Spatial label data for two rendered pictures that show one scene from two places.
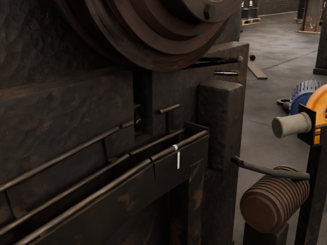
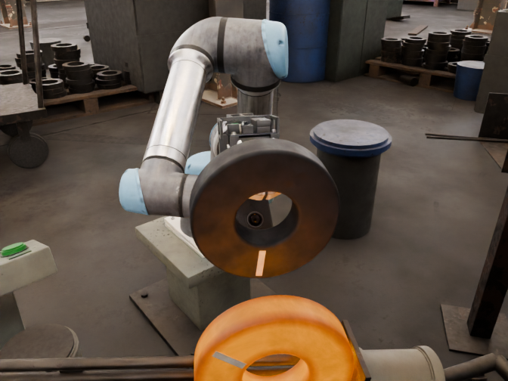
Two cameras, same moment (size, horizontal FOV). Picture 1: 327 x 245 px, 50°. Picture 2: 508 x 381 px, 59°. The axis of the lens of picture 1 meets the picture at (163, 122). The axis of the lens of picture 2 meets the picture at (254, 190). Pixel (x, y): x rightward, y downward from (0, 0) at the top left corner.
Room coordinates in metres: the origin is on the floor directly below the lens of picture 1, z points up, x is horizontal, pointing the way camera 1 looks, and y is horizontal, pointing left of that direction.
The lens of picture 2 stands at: (1.26, -0.46, 1.06)
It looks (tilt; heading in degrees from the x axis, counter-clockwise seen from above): 28 degrees down; 187
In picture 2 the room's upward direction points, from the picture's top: straight up
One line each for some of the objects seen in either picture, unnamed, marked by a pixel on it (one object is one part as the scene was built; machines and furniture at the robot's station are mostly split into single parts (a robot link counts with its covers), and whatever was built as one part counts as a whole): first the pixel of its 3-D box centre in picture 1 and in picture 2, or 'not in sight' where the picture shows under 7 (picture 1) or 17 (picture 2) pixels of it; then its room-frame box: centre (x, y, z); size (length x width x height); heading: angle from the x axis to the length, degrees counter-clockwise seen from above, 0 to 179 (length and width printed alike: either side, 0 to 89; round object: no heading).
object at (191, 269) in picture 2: not in sight; (205, 236); (0.12, -0.75, 0.28); 0.32 x 0.32 x 0.04; 46
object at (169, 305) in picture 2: not in sight; (208, 274); (0.12, -0.75, 0.13); 0.40 x 0.40 x 0.26; 46
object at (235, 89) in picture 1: (217, 125); not in sight; (0.89, -0.15, 0.68); 0.11 x 0.08 x 0.24; 49
